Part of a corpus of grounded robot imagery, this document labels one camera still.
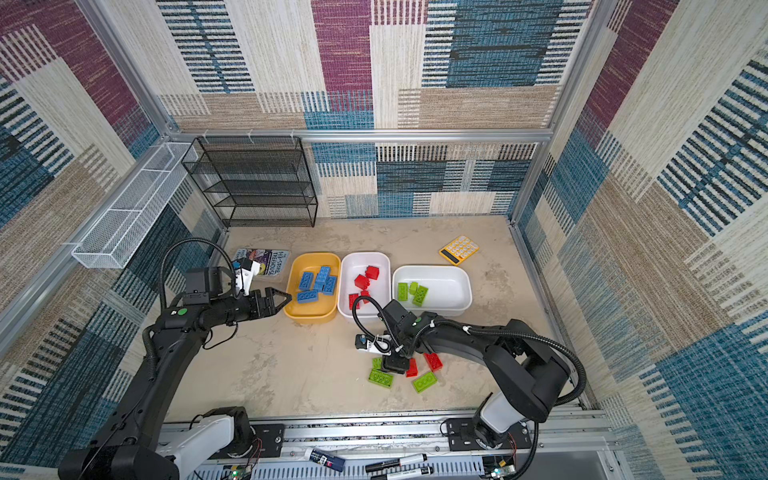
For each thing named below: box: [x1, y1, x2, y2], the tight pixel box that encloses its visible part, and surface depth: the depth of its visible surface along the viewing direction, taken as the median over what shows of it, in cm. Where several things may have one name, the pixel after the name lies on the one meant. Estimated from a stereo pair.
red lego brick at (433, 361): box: [423, 352, 443, 372], surface depth 87 cm
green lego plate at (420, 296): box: [412, 285, 428, 307], surface depth 98 cm
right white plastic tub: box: [392, 265, 473, 317], surface depth 101 cm
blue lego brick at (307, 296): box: [298, 290, 318, 304], surface depth 98 cm
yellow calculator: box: [438, 235, 480, 266], surface depth 111 cm
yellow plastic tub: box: [283, 252, 341, 324], surface depth 101 cm
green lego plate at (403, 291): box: [397, 282, 409, 301], surface depth 101 cm
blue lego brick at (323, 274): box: [316, 266, 331, 283], surface depth 102 cm
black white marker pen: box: [371, 466, 434, 480], surface depth 70 cm
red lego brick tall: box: [365, 265, 379, 280], surface depth 105 cm
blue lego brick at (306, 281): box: [299, 272, 314, 291], surface depth 103 cm
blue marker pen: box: [304, 447, 346, 472], surface depth 71 cm
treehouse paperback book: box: [232, 248, 290, 276], surface depth 110 cm
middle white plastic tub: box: [338, 251, 392, 318], surface depth 104 cm
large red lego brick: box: [354, 274, 370, 290], surface depth 104 cm
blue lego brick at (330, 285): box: [324, 276, 337, 296], surface depth 101 cm
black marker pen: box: [364, 454, 428, 473], surface depth 71 cm
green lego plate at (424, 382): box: [413, 372, 438, 393], surface depth 84 cm
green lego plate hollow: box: [368, 369, 394, 389], surface depth 84 cm
